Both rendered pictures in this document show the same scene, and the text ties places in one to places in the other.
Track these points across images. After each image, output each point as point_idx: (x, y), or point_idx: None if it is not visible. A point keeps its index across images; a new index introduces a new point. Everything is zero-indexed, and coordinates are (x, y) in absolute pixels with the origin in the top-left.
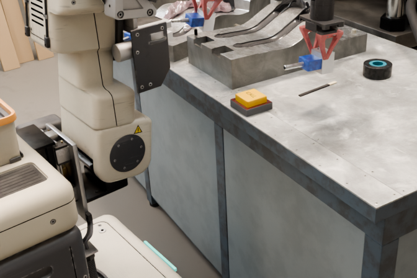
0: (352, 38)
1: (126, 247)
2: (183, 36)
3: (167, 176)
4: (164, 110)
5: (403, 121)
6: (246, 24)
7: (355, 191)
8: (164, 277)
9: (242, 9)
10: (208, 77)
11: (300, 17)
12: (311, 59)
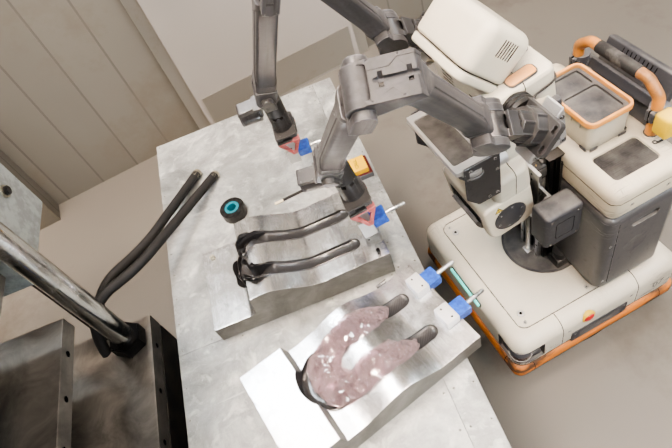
0: (222, 246)
1: (494, 287)
2: (392, 293)
3: None
4: None
5: (266, 145)
6: (313, 280)
7: (332, 87)
8: (459, 252)
9: (293, 359)
10: (381, 229)
11: (296, 132)
12: (303, 139)
